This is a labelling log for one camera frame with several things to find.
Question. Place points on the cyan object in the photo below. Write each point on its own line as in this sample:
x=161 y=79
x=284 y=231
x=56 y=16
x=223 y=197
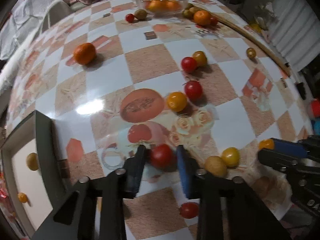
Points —
x=317 y=127

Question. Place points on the checkered printed tablecloth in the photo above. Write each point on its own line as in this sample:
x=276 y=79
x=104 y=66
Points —
x=150 y=67

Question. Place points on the olive sofa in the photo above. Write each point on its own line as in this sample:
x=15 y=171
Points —
x=58 y=12

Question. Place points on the grey shallow tray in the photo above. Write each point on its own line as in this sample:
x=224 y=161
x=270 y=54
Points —
x=45 y=142

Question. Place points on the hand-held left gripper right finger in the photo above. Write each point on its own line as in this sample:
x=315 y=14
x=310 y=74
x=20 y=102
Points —
x=183 y=170

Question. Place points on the white sofa cover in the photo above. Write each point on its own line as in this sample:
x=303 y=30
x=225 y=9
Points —
x=32 y=7

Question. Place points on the yellow cherry tomato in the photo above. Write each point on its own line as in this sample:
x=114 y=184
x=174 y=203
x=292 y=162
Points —
x=251 y=52
x=230 y=156
x=200 y=58
x=22 y=197
x=266 y=144
x=176 y=101

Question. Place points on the black plug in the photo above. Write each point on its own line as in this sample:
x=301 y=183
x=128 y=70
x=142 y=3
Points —
x=301 y=90

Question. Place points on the yellow object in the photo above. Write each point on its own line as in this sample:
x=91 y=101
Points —
x=255 y=27

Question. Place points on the white slatted panel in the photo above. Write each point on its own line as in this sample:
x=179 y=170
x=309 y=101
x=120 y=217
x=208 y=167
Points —
x=292 y=30

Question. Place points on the curved wooden stick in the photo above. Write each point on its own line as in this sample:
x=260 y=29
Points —
x=262 y=47

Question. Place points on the small green fruit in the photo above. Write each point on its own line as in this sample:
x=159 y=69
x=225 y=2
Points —
x=186 y=13
x=193 y=10

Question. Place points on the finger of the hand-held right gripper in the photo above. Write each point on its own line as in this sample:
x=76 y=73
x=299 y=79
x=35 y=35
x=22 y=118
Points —
x=290 y=147
x=275 y=158

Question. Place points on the red cherry tomato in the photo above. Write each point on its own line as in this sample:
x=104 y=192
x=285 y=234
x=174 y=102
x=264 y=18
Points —
x=193 y=90
x=162 y=155
x=188 y=210
x=188 y=64
x=129 y=17
x=214 y=20

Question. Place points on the pile of snack packets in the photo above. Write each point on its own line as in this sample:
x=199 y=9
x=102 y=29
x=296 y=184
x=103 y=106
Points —
x=6 y=200

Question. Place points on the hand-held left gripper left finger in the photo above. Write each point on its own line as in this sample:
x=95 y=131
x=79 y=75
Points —
x=138 y=162

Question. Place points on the red and blue round object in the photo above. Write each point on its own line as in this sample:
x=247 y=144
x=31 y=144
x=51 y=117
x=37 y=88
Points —
x=314 y=108

